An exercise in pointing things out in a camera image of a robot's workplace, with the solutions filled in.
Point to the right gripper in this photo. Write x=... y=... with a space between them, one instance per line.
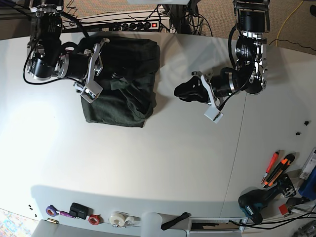
x=83 y=68

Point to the black orange utility knife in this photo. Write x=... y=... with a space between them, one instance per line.
x=279 y=169

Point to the white power strip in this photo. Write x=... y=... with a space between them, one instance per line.
x=146 y=26

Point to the purple tape roll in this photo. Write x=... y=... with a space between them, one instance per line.
x=51 y=211

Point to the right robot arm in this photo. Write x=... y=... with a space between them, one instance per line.
x=49 y=60

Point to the dark green t-shirt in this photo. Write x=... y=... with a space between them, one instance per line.
x=128 y=78

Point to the black marker pen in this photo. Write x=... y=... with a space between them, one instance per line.
x=169 y=224

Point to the black action camera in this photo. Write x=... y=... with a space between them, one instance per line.
x=78 y=211

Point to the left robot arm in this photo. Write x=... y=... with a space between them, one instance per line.
x=247 y=53

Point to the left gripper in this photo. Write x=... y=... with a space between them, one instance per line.
x=209 y=89

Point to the blue box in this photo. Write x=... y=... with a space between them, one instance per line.
x=308 y=188

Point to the red tape roll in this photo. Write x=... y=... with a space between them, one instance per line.
x=94 y=219

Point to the white tape roll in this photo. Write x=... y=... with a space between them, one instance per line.
x=120 y=220

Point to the teal cordless drill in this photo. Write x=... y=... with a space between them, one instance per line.
x=254 y=201

